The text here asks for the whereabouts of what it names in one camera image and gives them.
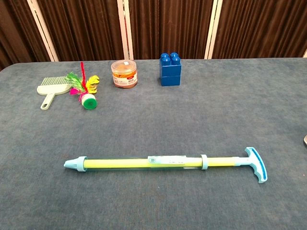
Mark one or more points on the blue plastic building block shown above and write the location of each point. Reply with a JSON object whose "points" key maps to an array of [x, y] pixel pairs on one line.
{"points": [[170, 69], [170, 81]]}

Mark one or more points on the small pale green dustpan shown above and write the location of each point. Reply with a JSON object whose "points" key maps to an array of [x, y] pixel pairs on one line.
{"points": [[52, 88]]}

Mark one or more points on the white computer mouse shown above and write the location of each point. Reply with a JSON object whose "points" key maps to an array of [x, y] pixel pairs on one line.
{"points": [[305, 141]]}

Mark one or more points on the white partition frame post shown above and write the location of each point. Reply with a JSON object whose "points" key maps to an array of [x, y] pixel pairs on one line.
{"points": [[125, 28], [213, 28], [42, 28], [305, 54]]}

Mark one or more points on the blue felt table cover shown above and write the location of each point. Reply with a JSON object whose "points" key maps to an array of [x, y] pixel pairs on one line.
{"points": [[153, 119]]}

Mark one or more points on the brown pleated curtain panel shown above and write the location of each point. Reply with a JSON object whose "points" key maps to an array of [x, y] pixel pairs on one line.
{"points": [[84, 28], [263, 26], [14, 31], [168, 26]]}

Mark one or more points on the clear jar of rubber bands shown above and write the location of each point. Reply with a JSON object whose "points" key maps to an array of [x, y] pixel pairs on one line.
{"points": [[124, 76]]}

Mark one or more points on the colourful feather shuttlecock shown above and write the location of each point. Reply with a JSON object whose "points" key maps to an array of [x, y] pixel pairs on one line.
{"points": [[90, 103]]}

